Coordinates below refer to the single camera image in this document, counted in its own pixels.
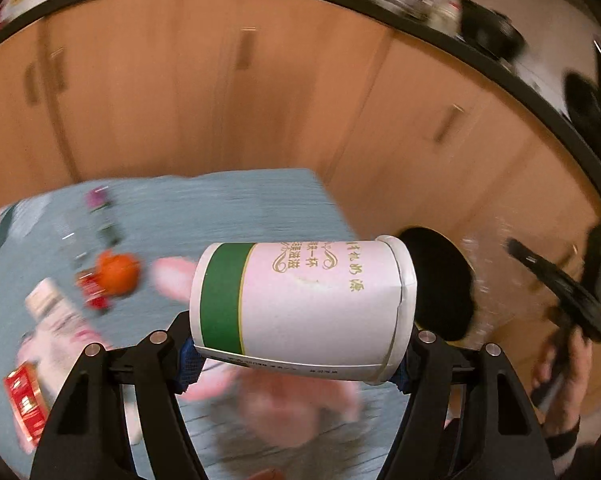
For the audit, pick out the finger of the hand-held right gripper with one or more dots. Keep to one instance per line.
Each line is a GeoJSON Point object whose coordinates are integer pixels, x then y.
{"type": "Point", "coordinates": [555, 365]}
{"type": "Point", "coordinates": [560, 287]}

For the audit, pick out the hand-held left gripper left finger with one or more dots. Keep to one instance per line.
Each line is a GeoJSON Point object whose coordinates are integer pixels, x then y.
{"type": "Point", "coordinates": [189, 366]}

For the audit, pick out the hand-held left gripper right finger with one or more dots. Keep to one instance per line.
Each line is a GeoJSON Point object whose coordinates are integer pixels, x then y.
{"type": "Point", "coordinates": [405, 372]}

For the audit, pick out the clear plastic bag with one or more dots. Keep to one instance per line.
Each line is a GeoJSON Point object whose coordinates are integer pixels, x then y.
{"type": "Point", "coordinates": [520, 280]}

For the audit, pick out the white green-banded paper cup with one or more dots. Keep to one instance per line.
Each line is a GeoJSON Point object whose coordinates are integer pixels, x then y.
{"type": "Point", "coordinates": [305, 305]}

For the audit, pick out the person's right forearm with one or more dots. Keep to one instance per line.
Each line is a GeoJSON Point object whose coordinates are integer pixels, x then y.
{"type": "Point", "coordinates": [575, 452]}

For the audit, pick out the person's right hand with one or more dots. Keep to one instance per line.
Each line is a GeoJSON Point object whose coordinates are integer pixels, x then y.
{"type": "Point", "coordinates": [572, 390]}

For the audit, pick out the orange fruit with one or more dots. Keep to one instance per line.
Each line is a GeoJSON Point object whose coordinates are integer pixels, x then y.
{"type": "Point", "coordinates": [118, 272]}

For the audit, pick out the small red wrapper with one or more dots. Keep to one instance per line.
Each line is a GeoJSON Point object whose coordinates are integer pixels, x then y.
{"type": "Point", "coordinates": [93, 292]}

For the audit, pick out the blue printed blanket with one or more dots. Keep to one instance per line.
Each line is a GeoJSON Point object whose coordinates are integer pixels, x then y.
{"type": "Point", "coordinates": [190, 220]}

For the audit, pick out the dark small packet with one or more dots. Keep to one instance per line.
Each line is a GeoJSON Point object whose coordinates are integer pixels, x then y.
{"type": "Point", "coordinates": [111, 232]}

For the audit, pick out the wooden cabinet door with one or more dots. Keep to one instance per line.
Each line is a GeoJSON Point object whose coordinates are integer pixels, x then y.
{"type": "Point", "coordinates": [455, 160]}
{"type": "Point", "coordinates": [10, 110]}
{"type": "Point", "coordinates": [300, 95]}
{"type": "Point", "coordinates": [140, 95]}

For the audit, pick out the red snack packet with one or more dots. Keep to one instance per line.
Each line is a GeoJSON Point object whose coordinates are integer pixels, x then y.
{"type": "Point", "coordinates": [26, 400]}

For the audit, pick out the purple small packet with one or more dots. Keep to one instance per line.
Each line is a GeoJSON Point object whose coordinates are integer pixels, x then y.
{"type": "Point", "coordinates": [99, 200]}

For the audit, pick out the black frying pan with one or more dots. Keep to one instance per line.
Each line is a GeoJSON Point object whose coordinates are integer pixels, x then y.
{"type": "Point", "coordinates": [490, 27]}

